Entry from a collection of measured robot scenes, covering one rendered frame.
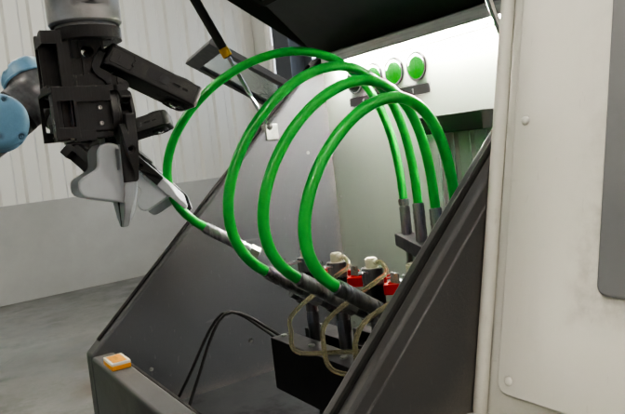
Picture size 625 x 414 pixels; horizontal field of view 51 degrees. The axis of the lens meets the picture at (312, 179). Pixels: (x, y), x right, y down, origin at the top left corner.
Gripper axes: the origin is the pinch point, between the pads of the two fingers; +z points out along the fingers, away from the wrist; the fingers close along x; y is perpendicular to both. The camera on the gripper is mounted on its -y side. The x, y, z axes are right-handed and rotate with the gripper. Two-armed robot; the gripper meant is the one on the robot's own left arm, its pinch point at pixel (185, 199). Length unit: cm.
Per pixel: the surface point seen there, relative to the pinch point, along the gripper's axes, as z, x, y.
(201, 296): 7.7, -23.8, 13.1
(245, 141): 6.1, 18.1, -11.5
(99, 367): 5.0, -9.6, 30.4
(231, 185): 8.6, 18.5, -6.2
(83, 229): -235, -591, 134
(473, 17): 16, 5, -49
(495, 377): 45, 30, -9
